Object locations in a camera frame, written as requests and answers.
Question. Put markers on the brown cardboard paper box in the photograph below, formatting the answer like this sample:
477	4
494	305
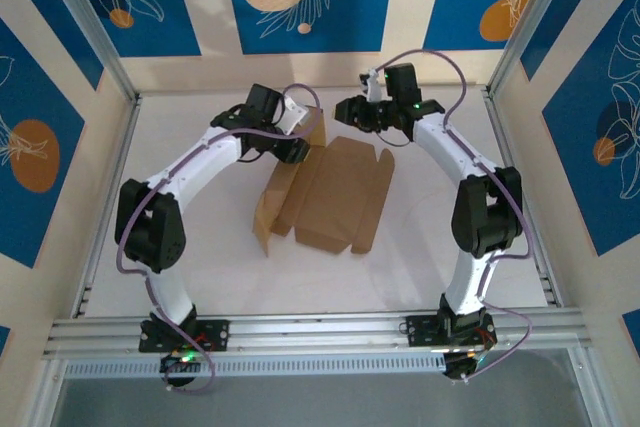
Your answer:
335	197

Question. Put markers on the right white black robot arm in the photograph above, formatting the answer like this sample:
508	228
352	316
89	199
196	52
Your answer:
450	147

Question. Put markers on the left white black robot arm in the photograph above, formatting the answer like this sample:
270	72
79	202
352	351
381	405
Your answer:
200	162

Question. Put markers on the blue poster beige circle feather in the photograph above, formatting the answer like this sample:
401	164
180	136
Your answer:
350	22

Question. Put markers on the blue poster lily orange dot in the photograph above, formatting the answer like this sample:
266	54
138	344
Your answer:
165	22

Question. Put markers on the blue poster lilies dark circle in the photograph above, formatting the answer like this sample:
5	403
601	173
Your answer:
575	147

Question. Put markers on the narrow blue poster white lines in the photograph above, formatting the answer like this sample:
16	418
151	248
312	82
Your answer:
60	22
565	2

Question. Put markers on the blue poster orange circle lily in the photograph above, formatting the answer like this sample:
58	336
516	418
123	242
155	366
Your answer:
30	92

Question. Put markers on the blue poster corner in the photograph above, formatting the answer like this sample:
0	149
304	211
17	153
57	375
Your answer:
632	327
4	342

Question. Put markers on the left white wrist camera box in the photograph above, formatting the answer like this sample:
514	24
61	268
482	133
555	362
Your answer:
292	114

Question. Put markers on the right aluminium side rail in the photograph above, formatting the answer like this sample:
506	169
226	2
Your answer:
501	127

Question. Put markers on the aluminium side rail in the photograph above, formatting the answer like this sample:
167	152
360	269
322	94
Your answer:
501	127
120	157

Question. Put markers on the right aluminium frame post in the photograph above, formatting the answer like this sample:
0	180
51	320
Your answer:
531	22

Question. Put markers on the aluminium frame post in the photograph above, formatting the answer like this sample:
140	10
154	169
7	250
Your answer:
531	22
91	22

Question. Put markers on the left aluminium side rail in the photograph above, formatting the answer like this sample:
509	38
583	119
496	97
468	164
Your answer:
120	157

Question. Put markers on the long aluminium mounting rail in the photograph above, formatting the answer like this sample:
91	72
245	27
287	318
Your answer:
325	332

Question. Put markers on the left aluminium frame post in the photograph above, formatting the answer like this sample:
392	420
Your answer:
91	22

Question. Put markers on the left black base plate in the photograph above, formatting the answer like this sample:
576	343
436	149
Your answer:
217	334

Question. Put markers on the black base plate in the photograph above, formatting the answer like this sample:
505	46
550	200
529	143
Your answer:
422	329
217	334

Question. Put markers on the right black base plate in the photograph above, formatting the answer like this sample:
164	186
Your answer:
422	329

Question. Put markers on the aluminium frame bar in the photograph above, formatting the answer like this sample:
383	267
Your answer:
587	387
47	397

